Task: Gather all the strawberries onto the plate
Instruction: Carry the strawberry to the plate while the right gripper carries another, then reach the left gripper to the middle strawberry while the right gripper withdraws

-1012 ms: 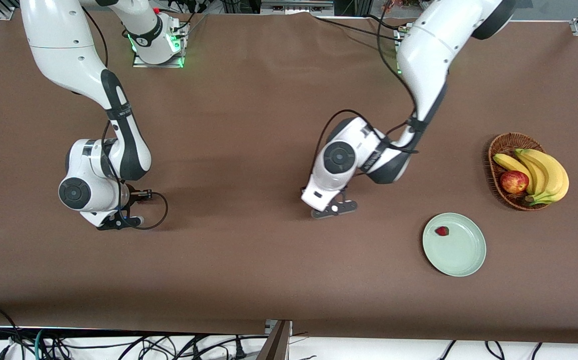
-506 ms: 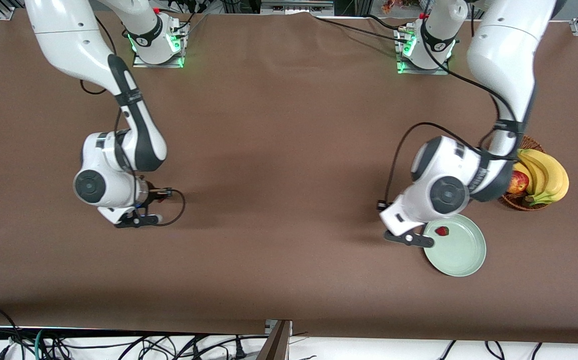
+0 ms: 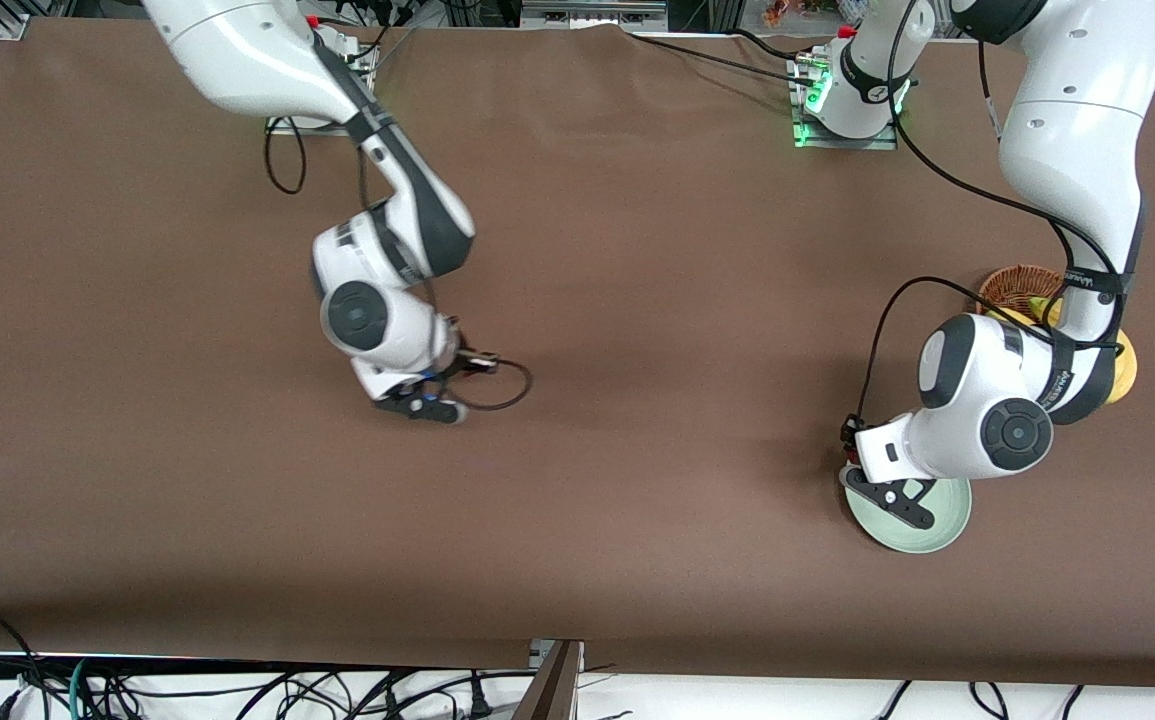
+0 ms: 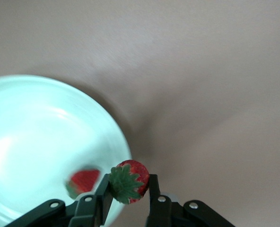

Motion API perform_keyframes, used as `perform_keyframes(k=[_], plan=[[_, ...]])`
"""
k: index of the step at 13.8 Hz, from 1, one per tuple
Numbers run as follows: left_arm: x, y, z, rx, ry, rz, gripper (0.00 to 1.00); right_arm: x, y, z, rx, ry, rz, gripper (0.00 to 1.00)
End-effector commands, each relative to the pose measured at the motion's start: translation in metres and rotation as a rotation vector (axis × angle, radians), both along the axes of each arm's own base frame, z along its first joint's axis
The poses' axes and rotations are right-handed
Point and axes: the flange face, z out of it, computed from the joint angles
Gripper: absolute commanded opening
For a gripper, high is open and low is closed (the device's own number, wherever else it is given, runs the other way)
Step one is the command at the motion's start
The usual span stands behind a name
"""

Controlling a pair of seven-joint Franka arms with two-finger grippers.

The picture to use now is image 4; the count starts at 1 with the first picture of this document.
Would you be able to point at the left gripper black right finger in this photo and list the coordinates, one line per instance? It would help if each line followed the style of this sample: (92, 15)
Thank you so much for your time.
(159, 212)

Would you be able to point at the red strawberry with green leaves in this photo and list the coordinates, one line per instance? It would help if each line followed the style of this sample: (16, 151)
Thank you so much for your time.
(135, 175)

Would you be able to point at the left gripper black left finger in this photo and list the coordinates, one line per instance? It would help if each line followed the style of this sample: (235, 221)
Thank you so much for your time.
(88, 212)

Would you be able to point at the brown table cover sheet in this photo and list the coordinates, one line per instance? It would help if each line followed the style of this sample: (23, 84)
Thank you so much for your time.
(201, 71)

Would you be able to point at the pale green round plate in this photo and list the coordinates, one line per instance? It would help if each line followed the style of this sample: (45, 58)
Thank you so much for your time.
(47, 130)

